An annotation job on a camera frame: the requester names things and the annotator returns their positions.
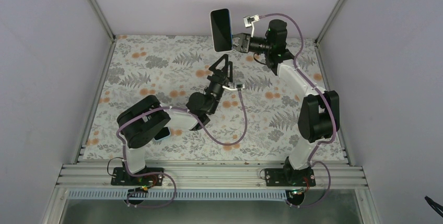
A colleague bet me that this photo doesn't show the floral patterned table mat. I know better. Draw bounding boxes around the floral patterned table mat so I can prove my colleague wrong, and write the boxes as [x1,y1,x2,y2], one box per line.
[82,34,347,162]

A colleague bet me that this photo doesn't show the blue-cased black phone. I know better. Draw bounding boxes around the blue-cased black phone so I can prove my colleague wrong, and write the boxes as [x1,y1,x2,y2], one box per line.
[154,127,171,142]

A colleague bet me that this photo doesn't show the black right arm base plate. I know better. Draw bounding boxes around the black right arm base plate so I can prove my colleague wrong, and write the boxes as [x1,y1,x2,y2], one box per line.
[264,168,316,187]

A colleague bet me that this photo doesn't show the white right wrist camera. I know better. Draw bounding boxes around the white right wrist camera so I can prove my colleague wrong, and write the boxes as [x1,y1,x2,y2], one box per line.
[243,15,260,38]

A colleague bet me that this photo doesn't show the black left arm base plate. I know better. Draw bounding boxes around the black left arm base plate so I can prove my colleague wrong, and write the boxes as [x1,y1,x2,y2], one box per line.
[110,167,164,187]

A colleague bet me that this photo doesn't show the black object at edge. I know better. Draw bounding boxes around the black object at edge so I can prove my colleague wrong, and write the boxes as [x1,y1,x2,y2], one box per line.
[424,196,443,217]

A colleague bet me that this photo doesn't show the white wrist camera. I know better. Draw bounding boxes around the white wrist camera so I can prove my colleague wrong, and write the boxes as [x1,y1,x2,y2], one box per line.
[222,82,245,91]
[243,15,260,38]

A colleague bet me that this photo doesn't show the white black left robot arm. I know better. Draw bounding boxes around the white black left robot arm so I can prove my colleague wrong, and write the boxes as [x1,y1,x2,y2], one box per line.
[116,54,233,185]

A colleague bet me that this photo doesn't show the aluminium rail frame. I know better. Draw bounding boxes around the aluminium rail frame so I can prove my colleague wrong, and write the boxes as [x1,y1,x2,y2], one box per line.
[43,160,379,223]

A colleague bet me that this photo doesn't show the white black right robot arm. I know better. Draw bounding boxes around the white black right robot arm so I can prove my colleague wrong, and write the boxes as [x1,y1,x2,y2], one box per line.
[232,19,340,186]

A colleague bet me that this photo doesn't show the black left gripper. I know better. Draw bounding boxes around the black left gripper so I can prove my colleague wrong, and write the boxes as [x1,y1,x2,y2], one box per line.
[206,55,233,115]

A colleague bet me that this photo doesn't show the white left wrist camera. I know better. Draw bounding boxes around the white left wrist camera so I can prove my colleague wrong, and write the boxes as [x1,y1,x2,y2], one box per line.
[222,82,245,91]

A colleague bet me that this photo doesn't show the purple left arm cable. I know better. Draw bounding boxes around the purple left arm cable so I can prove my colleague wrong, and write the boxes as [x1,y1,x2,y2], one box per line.
[115,89,249,209]

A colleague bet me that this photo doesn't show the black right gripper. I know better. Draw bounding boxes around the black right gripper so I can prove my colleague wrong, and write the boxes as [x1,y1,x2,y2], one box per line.
[224,32,273,54]

